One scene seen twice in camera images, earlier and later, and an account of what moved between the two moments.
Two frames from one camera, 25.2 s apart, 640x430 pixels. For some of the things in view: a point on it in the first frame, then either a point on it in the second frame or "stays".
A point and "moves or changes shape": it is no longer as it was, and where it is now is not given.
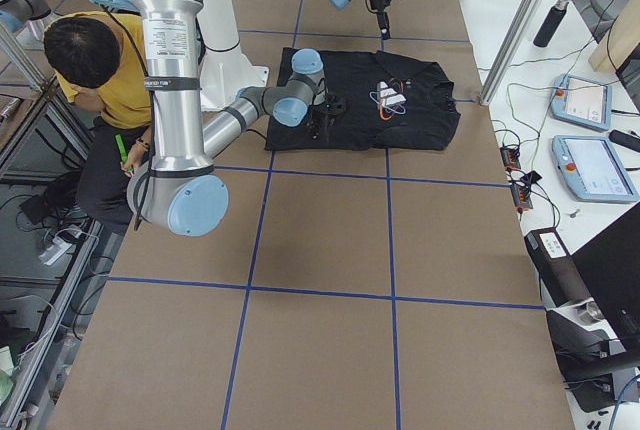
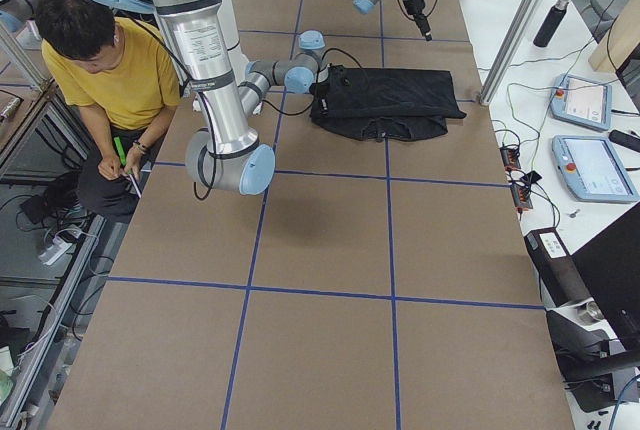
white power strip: [53, 250] stays
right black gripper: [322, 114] → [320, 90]
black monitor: [610, 265] stays
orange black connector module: [510, 158] stays
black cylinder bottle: [551, 23] stays
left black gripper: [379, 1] → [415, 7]
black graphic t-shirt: [392, 104] moves or changes shape
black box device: [561, 280] stays
